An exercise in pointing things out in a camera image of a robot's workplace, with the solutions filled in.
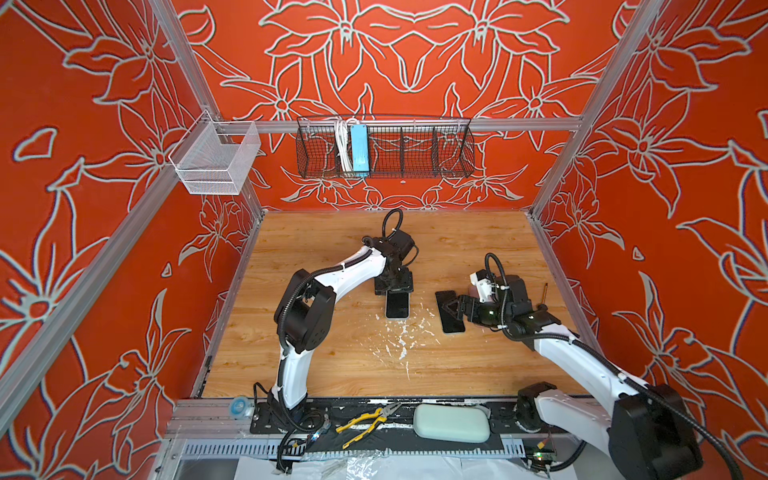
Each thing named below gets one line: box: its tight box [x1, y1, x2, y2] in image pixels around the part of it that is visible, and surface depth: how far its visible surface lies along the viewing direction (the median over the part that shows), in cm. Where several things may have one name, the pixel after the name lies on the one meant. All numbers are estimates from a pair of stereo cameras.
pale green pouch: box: [413, 404, 491, 444], surface depth 71 cm
